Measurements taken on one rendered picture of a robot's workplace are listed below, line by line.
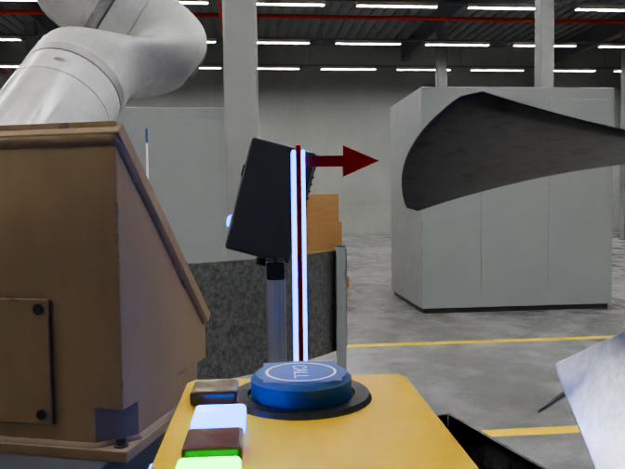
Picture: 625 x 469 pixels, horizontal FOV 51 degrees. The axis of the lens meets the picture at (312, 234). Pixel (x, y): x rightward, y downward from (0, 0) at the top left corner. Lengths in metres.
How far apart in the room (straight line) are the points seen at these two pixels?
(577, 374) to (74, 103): 0.56
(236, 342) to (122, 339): 1.70
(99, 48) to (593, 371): 0.61
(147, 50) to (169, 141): 5.60
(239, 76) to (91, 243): 4.21
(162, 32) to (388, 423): 0.73
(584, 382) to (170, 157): 6.00
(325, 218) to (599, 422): 8.01
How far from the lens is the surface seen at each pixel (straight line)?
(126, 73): 0.84
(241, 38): 4.81
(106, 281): 0.58
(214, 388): 0.26
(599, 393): 0.58
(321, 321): 2.54
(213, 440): 0.21
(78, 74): 0.78
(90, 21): 0.92
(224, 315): 2.23
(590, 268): 7.27
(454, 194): 0.63
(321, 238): 8.52
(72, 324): 0.60
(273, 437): 0.23
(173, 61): 0.90
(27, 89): 0.75
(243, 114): 4.72
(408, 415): 0.25
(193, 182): 6.41
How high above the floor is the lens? 1.15
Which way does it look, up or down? 3 degrees down
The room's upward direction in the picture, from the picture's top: 1 degrees counter-clockwise
